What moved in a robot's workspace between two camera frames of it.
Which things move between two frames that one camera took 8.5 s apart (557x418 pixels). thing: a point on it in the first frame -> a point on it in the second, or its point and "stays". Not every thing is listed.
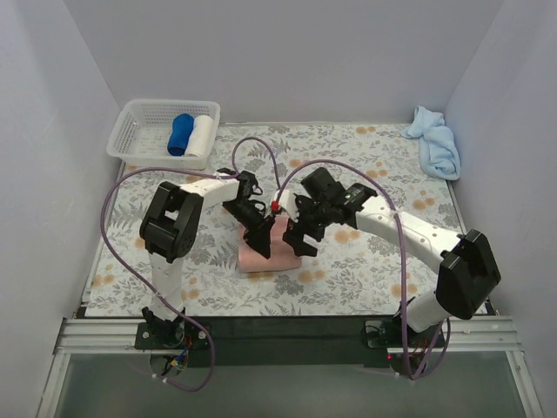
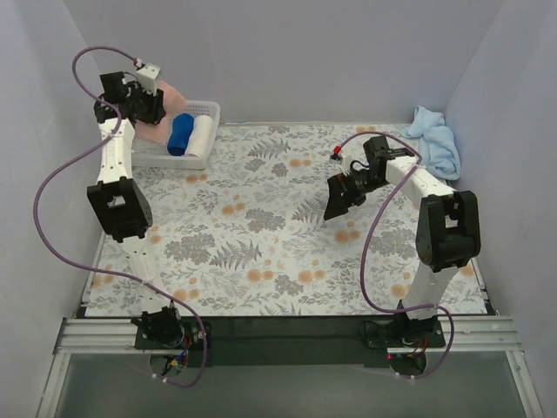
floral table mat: x=327 y=219 stays
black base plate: x=290 y=342 stays
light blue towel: x=438 y=151 stays
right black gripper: x=305 y=224 -> x=345 y=192
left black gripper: x=259 y=223 -> x=148 y=106
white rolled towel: x=201 y=136 stays
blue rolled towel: x=180 y=133 stays
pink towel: x=281 y=255 -> x=174 y=103
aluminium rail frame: x=100 y=337 stays
